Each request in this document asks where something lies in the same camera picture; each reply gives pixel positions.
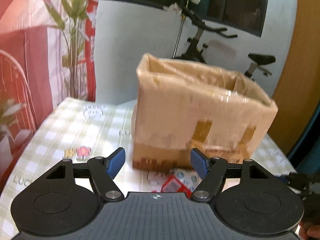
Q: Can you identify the right hand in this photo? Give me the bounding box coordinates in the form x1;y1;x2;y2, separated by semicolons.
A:
299;221;320;240

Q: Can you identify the red snack packet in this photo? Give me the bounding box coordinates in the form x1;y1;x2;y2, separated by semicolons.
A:
161;168;201;196

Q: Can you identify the green plaid tablecloth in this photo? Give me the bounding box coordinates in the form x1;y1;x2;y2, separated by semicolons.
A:
0;97;296;238

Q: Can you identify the cardboard box with plastic liner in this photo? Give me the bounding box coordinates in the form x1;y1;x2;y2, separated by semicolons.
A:
132;54;278;172

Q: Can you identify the wooden door panel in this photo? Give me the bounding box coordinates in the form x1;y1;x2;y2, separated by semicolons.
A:
268;0;319;154

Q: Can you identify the black exercise bike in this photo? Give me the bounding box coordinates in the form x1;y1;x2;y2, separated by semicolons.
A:
164;0;276;79

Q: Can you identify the red patterned curtain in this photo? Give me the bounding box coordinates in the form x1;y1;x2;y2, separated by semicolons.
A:
1;0;99;186

